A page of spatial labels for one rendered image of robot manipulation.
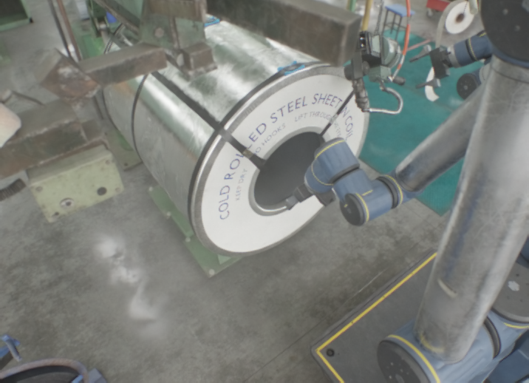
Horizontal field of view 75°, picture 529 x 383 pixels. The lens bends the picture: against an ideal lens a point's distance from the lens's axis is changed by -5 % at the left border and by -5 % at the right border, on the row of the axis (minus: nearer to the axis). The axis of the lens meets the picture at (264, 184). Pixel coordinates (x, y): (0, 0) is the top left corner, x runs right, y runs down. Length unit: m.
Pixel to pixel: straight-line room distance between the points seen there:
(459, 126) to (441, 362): 0.56
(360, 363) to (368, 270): 0.83
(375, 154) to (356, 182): 2.31
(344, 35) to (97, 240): 2.54
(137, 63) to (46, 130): 0.23
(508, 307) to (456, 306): 0.32
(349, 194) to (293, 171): 1.19
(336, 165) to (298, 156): 1.16
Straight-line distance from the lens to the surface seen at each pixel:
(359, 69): 1.61
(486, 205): 0.66
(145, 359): 2.31
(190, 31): 0.89
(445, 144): 0.97
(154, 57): 0.87
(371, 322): 1.98
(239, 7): 0.62
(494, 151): 0.61
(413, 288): 2.14
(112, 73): 0.85
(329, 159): 1.09
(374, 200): 1.07
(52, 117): 0.86
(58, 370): 1.56
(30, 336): 2.65
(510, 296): 1.15
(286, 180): 2.22
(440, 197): 3.18
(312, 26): 0.54
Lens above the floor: 2.10
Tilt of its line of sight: 45 degrees down
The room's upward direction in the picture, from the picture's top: straight up
